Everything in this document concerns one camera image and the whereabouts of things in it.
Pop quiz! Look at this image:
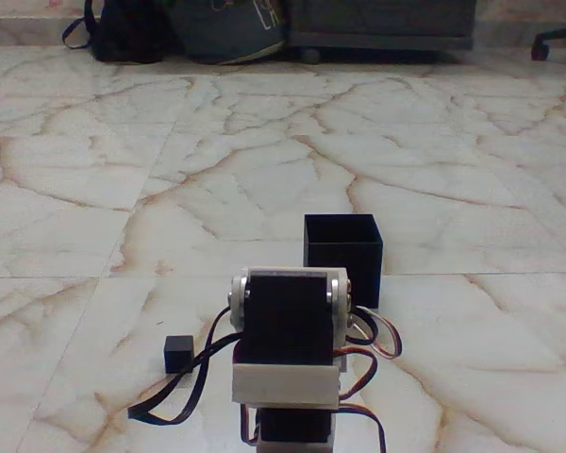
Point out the black box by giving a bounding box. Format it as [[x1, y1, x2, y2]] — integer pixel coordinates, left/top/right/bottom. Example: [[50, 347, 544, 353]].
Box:
[[303, 213, 384, 310]]

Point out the black servo cable loop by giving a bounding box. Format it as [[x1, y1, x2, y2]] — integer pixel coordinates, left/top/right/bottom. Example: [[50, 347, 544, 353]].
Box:
[[127, 306, 244, 427]]

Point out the black backpack with strap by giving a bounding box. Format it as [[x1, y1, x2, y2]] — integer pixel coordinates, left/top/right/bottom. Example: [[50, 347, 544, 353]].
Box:
[[61, 0, 180, 64]]

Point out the dark wheeled cabinet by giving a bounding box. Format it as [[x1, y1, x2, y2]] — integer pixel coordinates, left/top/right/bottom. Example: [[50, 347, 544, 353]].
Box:
[[282, 0, 475, 65]]

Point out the small black cube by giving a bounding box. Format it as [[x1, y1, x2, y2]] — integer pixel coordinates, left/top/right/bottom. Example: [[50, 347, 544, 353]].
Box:
[[163, 335, 194, 375]]

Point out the black office chair base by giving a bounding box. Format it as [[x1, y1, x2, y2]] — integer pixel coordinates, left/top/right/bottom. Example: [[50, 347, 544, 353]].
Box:
[[530, 25, 566, 85]]

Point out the grey printed cushion bag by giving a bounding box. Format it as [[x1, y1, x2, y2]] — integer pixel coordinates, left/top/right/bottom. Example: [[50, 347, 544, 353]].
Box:
[[163, 0, 290, 66]]

